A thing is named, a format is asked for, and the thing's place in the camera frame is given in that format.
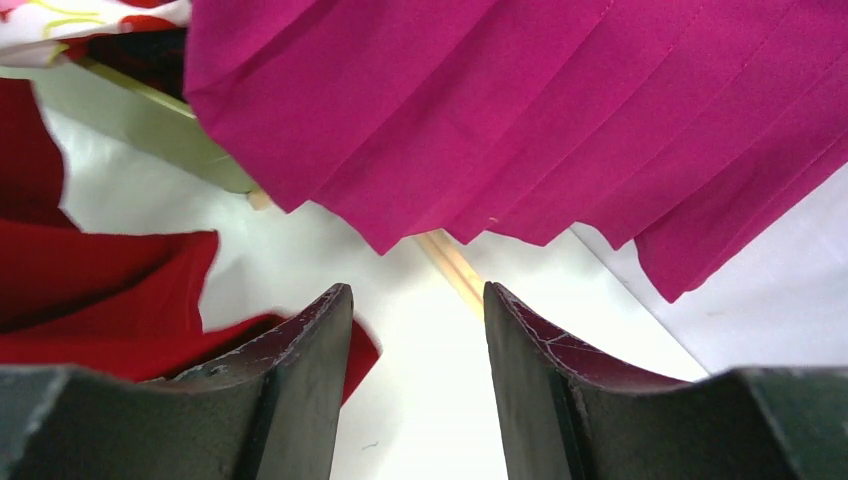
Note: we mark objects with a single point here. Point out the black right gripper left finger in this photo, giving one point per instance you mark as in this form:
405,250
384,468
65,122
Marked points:
268,409

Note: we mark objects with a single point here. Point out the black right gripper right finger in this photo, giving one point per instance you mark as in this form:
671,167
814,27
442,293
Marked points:
568,410

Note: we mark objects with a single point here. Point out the wooden clothes rack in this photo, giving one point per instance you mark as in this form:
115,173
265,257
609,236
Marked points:
321,247

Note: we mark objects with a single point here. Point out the red navy plaid skirt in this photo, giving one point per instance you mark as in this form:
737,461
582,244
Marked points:
155,58

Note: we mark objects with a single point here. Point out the white red floral garment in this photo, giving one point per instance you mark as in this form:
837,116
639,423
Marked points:
41,33

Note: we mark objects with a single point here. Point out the magenta pleated skirt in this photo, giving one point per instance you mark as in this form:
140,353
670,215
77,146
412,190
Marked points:
684,127

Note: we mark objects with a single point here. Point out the red dress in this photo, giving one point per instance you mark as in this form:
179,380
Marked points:
114,318

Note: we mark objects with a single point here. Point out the olive green plastic basket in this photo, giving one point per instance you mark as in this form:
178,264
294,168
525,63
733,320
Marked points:
145,118

